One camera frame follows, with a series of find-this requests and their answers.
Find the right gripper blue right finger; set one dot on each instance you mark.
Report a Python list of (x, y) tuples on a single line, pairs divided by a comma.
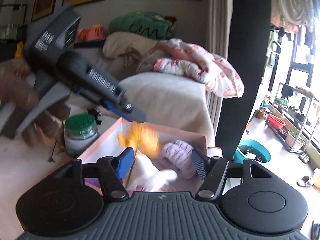
[(202, 163)]

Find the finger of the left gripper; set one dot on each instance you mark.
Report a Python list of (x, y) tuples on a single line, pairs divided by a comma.
[(126, 110)]

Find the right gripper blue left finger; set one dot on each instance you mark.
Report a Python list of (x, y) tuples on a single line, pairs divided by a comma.
[(123, 162)]

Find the purple fluffy scrunchie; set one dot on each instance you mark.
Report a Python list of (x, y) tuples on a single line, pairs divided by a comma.
[(176, 155)]

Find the orange yellow fabric flower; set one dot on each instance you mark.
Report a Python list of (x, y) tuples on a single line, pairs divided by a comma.
[(140, 137)]

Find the left hand brown glove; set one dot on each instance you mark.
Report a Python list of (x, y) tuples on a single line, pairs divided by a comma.
[(33, 105)]

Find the pink cardboard box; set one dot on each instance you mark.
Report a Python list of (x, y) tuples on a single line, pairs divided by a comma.
[(103, 147)]

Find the white cloth in box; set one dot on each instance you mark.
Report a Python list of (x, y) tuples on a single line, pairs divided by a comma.
[(144, 176)]

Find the yellow plush toy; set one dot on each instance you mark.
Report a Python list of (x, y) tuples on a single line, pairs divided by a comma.
[(19, 50)]

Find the grey covered sofa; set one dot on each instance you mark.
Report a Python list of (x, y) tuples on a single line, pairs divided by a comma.
[(167, 100)]

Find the green lid glass jar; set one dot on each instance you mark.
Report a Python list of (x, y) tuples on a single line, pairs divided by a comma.
[(80, 132)]

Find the dark book on sofa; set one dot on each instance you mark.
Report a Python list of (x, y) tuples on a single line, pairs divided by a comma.
[(90, 44)]

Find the orange pink plush toy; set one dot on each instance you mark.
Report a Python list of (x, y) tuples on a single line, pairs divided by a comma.
[(96, 32)]

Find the teal plastic basin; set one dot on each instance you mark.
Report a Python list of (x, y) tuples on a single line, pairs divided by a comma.
[(251, 149)]

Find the beige cushion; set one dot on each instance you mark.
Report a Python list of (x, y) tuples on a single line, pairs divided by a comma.
[(127, 44)]

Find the pink floral blanket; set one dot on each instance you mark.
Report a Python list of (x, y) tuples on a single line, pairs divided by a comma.
[(176, 57)]

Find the red plastic basin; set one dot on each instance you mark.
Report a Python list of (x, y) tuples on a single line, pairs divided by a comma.
[(276, 122)]

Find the green plush pillow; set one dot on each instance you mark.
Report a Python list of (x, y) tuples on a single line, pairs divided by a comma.
[(148, 24)]

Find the metal shelf rack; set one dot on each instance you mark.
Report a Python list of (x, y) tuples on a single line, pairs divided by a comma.
[(299, 109)]

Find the beige curtain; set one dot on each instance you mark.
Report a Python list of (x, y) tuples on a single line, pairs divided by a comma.
[(218, 26)]

